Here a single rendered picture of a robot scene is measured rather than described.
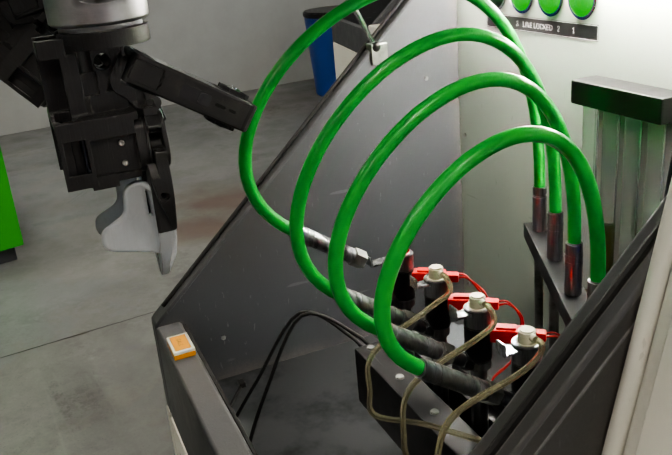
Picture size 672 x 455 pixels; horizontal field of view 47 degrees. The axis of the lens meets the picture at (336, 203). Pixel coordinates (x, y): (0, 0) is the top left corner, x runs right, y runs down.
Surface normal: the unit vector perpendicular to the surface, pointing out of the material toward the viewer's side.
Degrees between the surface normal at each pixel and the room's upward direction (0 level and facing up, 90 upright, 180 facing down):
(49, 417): 0
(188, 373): 0
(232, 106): 92
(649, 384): 76
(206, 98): 92
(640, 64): 90
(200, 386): 0
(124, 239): 94
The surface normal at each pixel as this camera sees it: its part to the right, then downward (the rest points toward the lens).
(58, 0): -0.39, 0.36
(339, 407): -0.08, -0.94
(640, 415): -0.90, -0.02
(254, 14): 0.48, 0.26
